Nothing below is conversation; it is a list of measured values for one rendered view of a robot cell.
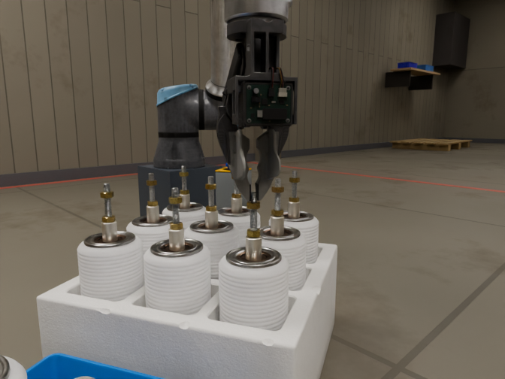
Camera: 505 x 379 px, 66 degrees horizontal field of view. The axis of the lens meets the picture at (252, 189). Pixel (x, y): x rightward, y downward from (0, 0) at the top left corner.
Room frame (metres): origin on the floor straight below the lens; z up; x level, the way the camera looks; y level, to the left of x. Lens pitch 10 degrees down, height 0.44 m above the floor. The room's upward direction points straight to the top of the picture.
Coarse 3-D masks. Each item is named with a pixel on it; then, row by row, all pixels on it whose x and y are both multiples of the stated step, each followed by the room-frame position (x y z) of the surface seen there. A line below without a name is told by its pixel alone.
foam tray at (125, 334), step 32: (320, 256) 0.69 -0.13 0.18; (64, 288) 0.56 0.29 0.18; (320, 288) 0.56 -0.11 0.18; (64, 320) 0.51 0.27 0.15; (96, 320) 0.49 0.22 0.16; (128, 320) 0.48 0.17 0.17; (160, 320) 0.46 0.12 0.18; (192, 320) 0.46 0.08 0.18; (288, 320) 0.46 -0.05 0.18; (320, 320) 0.57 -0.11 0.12; (64, 352) 0.51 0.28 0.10; (96, 352) 0.49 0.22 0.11; (128, 352) 0.48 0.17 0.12; (160, 352) 0.46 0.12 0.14; (192, 352) 0.44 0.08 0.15; (224, 352) 0.43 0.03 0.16; (256, 352) 0.42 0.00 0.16; (288, 352) 0.40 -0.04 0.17; (320, 352) 0.59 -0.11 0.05
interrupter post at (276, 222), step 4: (272, 216) 0.61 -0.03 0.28; (280, 216) 0.61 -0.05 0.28; (272, 220) 0.60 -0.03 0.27; (276, 220) 0.60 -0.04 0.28; (280, 220) 0.60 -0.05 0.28; (272, 224) 0.60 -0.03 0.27; (276, 224) 0.60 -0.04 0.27; (280, 224) 0.60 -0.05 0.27; (272, 228) 0.60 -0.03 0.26; (276, 228) 0.60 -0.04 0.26; (280, 228) 0.60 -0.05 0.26; (272, 232) 0.60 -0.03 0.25; (276, 232) 0.60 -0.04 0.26; (280, 232) 0.60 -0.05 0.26
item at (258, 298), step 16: (224, 256) 0.51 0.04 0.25; (224, 272) 0.47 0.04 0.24; (240, 272) 0.46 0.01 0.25; (256, 272) 0.45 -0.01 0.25; (272, 272) 0.46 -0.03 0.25; (288, 272) 0.48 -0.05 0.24; (224, 288) 0.47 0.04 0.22; (240, 288) 0.45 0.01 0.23; (256, 288) 0.45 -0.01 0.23; (272, 288) 0.46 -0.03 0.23; (288, 288) 0.49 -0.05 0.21; (224, 304) 0.47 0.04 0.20; (240, 304) 0.45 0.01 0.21; (256, 304) 0.45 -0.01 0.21; (272, 304) 0.46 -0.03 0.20; (288, 304) 0.50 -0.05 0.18; (224, 320) 0.47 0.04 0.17; (240, 320) 0.45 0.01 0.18; (256, 320) 0.45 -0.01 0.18; (272, 320) 0.46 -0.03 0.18
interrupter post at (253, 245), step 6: (246, 240) 0.49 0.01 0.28; (252, 240) 0.49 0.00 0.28; (258, 240) 0.49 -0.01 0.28; (246, 246) 0.49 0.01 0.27; (252, 246) 0.49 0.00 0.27; (258, 246) 0.49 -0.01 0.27; (246, 252) 0.49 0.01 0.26; (252, 252) 0.49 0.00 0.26; (258, 252) 0.49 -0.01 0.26; (246, 258) 0.49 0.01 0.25; (252, 258) 0.49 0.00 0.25; (258, 258) 0.49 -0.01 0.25
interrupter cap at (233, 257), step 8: (240, 248) 0.53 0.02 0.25; (264, 248) 0.53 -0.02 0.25; (232, 256) 0.50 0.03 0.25; (240, 256) 0.50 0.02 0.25; (264, 256) 0.50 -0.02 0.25; (272, 256) 0.49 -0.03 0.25; (280, 256) 0.49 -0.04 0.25; (232, 264) 0.47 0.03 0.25; (240, 264) 0.47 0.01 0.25; (248, 264) 0.47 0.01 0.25; (256, 264) 0.47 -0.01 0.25; (264, 264) 0.46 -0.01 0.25; (272, 264) 0.47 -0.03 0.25
